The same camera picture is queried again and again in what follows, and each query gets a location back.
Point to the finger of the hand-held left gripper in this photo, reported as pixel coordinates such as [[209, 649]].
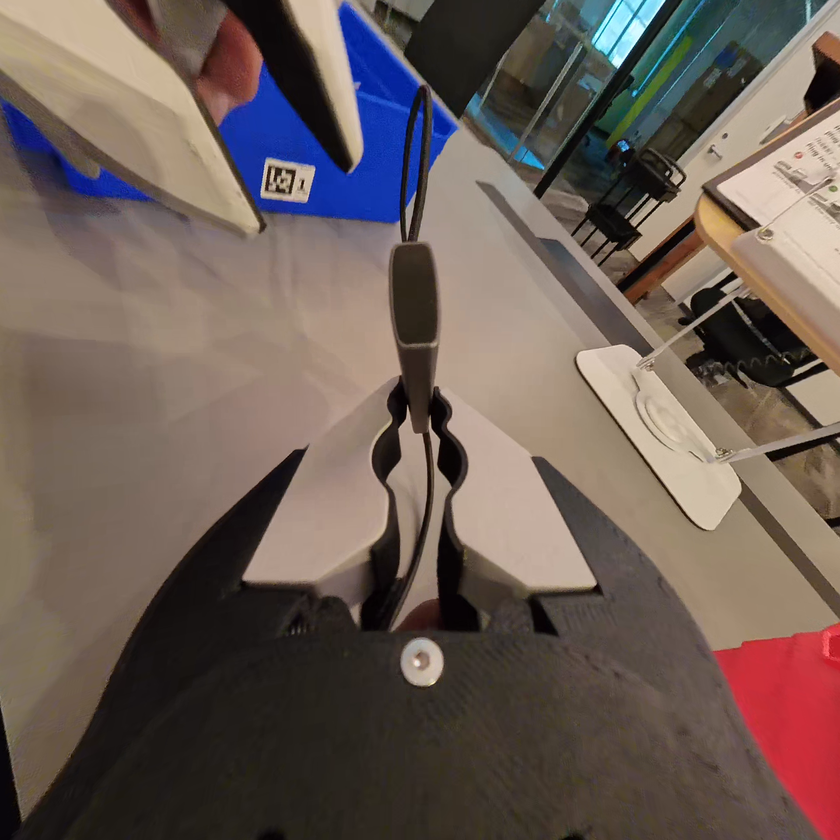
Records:
[[308, 79], [118, 105]]

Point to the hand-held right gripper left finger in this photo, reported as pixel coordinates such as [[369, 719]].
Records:
[[321, 518]]

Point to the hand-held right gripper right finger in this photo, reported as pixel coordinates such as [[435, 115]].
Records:
[[518, 525]]

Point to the blue plastic bin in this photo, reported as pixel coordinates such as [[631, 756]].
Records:
[[394, 164]]

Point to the slim dark usb hub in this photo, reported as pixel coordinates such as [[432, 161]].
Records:
[[413, 295]]

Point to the red plastic bin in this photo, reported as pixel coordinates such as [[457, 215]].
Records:
[[787, 722]]

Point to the black high-back chair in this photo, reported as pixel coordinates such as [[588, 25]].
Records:
[[459, 46]]

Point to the black office chair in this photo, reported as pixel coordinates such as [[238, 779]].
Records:
[[735, 321]]

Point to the black utility cart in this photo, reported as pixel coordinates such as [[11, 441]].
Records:
[[630, 197]]

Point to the printed instruction sheet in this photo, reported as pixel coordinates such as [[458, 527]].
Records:
[[787, 177]]

